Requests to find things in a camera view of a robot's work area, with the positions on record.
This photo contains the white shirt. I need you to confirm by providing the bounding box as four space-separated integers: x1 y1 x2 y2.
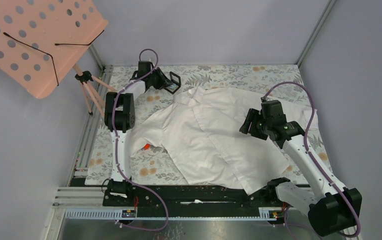
128 86 319 196

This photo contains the pink music stand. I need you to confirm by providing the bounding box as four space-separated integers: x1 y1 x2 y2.
0 0 109 115

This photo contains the black brooch box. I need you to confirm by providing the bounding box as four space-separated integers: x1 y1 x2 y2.
164 71 182 95

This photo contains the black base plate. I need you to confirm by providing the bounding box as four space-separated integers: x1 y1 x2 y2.
102 177 290 220

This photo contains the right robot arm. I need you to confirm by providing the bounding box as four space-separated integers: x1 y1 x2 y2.
239 107 362 238

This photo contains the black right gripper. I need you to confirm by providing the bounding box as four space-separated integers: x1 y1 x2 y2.
238 108 272 141

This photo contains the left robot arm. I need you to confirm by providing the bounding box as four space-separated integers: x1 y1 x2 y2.
103 60 181 206

